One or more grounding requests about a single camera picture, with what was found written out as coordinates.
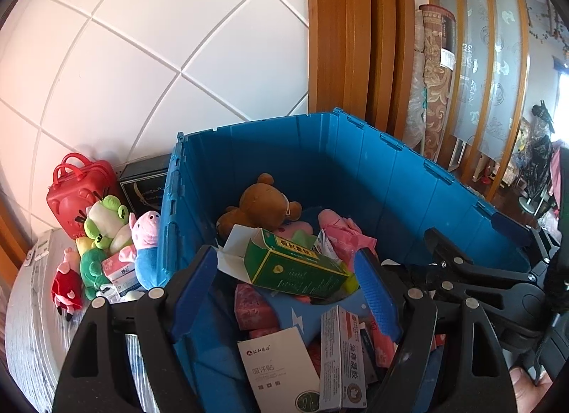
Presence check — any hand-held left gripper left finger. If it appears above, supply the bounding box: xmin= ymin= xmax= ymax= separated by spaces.
xmin=52 ymin=244 xmax=218 ymax=413

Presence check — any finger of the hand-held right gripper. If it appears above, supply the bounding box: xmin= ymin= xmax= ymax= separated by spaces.
xmin=424 ymin=268 xmax=545 ymax=305
xmin=422 ymin=226 xmax=481 ymax=270

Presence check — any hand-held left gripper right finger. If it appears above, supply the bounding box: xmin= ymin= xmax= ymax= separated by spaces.
xmin=353 ymin=248 xmax=519 ymax=413

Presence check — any pink floral tissue pack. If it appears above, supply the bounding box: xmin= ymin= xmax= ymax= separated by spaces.
xmin=234 ymin=283 xmax=281 ymax=330

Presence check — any blue plastic storage crate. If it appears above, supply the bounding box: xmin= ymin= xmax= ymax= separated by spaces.
xmin=158 ymin=107 xmax=545 ymax=413

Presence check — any green medicine box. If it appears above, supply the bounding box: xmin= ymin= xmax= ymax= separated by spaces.
xmin=242 ymin=228 xmax=356 ymax=300

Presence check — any brown bear plush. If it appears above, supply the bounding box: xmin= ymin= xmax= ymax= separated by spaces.
xmin=217 ymin=173 xmax=303 ymax=236

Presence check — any person's right hand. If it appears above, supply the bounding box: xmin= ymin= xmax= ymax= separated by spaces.
xmin=510 ymin=366 xmax=552 ymax=413

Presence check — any pink pig plush blue body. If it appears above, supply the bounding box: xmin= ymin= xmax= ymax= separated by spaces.
xmin=118 ymin=211 xmax=172 ymax=291

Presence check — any pink plastic wrapper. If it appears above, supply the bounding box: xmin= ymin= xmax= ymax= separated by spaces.
xmin=317 ymin=208 xmax=378 ymax=274

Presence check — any small white box blue print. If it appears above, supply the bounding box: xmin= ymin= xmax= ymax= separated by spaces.
xmin=109 ymin=277 xmax=138 ymax=296

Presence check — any grey white ointment box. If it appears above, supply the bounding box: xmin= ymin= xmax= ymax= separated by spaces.
xmin=320 ymin=305 xmax=367 ymax=411

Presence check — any pale pink white box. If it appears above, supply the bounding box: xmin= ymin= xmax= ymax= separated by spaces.
xmin=101 ymin=255 xmax=136 ymax=282

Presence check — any dark green frog plush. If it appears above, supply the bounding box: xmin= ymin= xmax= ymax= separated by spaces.
xmin=79 ymin=248 xmax=112 ymax=300

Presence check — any white box green emblem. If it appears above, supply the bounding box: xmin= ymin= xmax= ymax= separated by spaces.
xmin=237 ymin=326 xmax=321 ymax=413

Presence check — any light green frog plush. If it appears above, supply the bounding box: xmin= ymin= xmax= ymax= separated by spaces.
xmin=75 ymin=195 xmax=133 ymax=258

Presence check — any black gift box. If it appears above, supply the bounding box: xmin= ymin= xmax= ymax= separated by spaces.
xmin=118 ymin=154 xmax=174 ymax=218

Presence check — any dark patterned cloth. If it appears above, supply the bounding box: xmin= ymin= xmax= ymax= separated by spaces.
xmin=516 ymin=133 xmax=554 ymax=200

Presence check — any pig plush red dress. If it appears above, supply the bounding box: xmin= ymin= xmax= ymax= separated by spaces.
xmin=51 ymin=248 xmax=84 ymax=322

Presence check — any grey patterned rolled carpet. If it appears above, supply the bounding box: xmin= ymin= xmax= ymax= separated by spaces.
xmin=402 ymin=70 xmax=427 ymax=151

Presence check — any red toy suitcase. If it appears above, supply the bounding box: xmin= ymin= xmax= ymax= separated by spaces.
xmin=47 ymin=153 xmax=123 ymax=240

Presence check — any white remote control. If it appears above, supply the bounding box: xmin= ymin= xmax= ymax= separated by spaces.
xmin=33 ymin=235 xmax=53 ymax=263

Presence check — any brown patterned rolled carpet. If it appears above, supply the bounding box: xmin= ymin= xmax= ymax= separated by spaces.
xmin=418 ymin=4 xmax=458 ymax=160

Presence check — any black bird figurine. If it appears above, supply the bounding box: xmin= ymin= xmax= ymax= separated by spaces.
xmin=531 ymin=101 xmax=556 ymax=133

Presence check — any frosted glass wooden partition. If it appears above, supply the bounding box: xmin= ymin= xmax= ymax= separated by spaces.
xmin=427 ymin=0 xmax=534 ymax=174

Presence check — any wooden wall trim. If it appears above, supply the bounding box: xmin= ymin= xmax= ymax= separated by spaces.
xmin=307 ymin=0 xmax=427 ymax=147
xmin=0 ymin=200 xmax=34 ymax=271

